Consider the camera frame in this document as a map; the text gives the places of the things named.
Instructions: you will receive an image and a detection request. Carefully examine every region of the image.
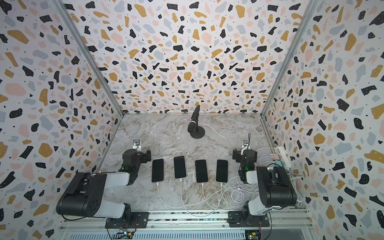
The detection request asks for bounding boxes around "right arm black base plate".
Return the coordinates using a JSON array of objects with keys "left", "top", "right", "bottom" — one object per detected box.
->
[{"left": 228, "top": 211, "right": 270, "bottom": 228}]

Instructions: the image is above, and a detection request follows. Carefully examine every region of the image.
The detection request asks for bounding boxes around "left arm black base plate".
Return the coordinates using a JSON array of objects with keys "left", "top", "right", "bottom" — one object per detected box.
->
[{"left": 105, "top": 212, "right": 150, "bottom": 229}]

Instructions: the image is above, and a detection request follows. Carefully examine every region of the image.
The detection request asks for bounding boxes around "white charging cable phone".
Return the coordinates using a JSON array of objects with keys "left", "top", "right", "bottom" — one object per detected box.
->
[
  {"left": 180, "top": 179, "right": 223, "bottom": 217},
  {"left": 158, "top": 181, "right": 220, "bottom": 210},
  {"left": 201, "top": 183, "right": 240, "bottom": 210},
  {"left": 221, "top": 183, "right": 251, "bottom": 209}
]

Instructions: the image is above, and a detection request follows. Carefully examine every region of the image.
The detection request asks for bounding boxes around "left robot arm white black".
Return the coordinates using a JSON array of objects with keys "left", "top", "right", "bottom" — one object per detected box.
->
[{"left": 56, "top": 149, "right": 152, "bottom": 222}]

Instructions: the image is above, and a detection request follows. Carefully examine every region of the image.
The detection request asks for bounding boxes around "white power strip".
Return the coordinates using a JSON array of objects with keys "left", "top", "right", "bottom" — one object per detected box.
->
[{"left": 276, "top": 147, "right": 292, "bottom": 170}]

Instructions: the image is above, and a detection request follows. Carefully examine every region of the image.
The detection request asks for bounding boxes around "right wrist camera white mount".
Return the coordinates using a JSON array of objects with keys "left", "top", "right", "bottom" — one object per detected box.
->
[{"left": 242, "top": 140, "right": 250, "bottom": 150}]

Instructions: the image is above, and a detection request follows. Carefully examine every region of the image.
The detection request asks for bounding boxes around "black desktop microphone on stand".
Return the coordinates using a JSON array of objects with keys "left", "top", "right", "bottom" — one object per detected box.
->
[{"left": 188, "top": 105, "right": 205, "bottom": 139}]

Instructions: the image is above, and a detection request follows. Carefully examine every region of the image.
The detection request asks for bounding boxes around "pink-cased phone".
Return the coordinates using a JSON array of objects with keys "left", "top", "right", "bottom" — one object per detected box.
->
[
  {"left": 195, "top": 160, "right": 209, "bottom": 183},
  {"left": 152, "top": 159, "right": 164, "bottom": 183}
]

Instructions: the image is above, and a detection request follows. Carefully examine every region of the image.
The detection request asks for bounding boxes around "mint-cased phone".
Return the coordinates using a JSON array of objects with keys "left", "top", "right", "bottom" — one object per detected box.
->
[
  {"left": 174, "top": 156, "right": 187, "bottom": 179},
  {"left": 216, "top": 160, "right": 229, "bottom": 183}
]

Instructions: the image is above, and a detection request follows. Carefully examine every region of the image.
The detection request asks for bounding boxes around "aluminium front rail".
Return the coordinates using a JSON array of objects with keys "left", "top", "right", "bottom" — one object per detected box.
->
[{"left": 57, "top": 209, "right": 317, "bottom": 240}]

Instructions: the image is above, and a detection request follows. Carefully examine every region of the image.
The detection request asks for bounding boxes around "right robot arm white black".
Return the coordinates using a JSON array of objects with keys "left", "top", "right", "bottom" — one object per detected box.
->
[{"left": 233, "top": 147, "right": 302, "bottom": 219}]

